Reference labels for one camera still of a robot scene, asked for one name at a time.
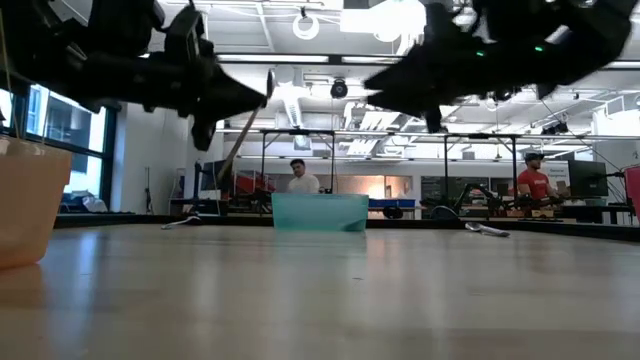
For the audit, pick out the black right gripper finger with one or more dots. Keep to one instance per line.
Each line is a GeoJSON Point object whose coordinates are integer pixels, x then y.
{"type": "Point", "coordinates": [405, 100]}
{"type": "Point", "coordinates": [410, 72]}

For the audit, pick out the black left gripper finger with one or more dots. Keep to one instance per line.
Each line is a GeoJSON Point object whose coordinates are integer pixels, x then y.
{"type": "Point", "coordinates": [235, 87]}
{"type": "Point", "coordinates": [235, 107]}

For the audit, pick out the black background robot arm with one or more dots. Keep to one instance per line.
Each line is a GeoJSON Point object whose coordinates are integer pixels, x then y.
{"type": "Point", "coordinates": [470, 190]}

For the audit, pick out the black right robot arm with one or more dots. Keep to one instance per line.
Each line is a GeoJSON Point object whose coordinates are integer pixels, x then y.
{"type": "Point", "coordinates": [590, 35]}

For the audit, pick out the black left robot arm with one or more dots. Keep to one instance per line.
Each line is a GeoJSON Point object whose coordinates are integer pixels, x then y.
{"type": "Point", "coordinates": [40, 45]}

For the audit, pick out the black computer monitor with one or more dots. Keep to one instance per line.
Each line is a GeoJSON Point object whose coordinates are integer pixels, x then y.
{"type": "Point", "coordinates": [212, 175]}
{"type": "Point", "coordinates": [587, 177]}

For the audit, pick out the overhead black light bar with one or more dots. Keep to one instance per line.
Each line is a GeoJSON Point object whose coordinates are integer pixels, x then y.
{"type": "Point", "coordinates": [335, 59]}

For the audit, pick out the red background machine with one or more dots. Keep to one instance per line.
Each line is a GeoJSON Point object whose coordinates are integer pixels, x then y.
{"type": "Point", "coordinates": [255, 184]}

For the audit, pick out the person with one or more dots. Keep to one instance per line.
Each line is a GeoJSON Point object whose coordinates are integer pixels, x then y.
{"type": "Point", "coordinates": [535, 182]}
{"type": "Point", "coordinates": [302, 182]}

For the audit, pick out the blue background table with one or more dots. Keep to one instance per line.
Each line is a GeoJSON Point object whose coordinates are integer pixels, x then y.
{"type": "Point", "coordinates": [392, 203]}

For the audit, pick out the large window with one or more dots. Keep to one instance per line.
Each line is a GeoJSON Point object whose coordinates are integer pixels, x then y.
{"type": "Point", "coordinates": [75, 145]}

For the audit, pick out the teal plastic bin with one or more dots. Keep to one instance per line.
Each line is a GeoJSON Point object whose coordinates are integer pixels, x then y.
{"type": "Point", "coordinates": [320, 212]}

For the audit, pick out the orange plastic bin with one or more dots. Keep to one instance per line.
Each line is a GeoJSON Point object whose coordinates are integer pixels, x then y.
{"type": "Point", "coordinates": [30, 210]}

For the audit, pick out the pink plastic bin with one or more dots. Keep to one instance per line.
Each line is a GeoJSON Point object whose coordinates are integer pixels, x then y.
{"type": "Point", "coordinates": [634, 195]}

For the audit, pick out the black background workstation frame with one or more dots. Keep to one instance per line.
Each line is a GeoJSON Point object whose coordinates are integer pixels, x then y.
{"type": "Point", "coordinates": [446, 165]}
{"type": "Point", "coordinates": [263, 160]}

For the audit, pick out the black ceiling-mounted camera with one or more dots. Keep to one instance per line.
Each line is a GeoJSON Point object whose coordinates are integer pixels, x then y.
{"type": "Point", "coordinates": [339, 89]}
{"type": "Point", "coordinates": [555, 129]}

